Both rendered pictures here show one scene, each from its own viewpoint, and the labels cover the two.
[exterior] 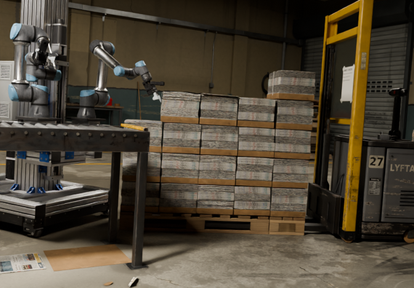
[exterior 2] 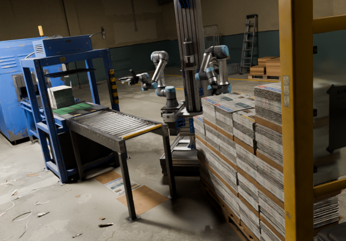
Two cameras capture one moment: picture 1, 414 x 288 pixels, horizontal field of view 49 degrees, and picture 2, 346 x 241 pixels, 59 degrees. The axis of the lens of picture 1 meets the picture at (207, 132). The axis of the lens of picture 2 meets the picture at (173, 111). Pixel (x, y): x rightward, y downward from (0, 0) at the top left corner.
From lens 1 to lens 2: 3.62 m
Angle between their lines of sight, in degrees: 81
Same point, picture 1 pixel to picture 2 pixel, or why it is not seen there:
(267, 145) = (252, 172)
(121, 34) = not seen: outside the picture
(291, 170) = (271, 212)
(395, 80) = not seen: outside the picture
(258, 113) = (243, 134)
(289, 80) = (261, 101)
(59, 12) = (190, 32)
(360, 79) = (284, 123)
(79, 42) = not seen: outside the picture
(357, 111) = (286, 175)
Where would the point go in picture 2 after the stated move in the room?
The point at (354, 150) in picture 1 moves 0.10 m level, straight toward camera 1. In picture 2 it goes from (287, 233) to (265, 233)
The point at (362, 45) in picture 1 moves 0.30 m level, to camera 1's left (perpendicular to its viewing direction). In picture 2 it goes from (282, 63) to (251, 58)
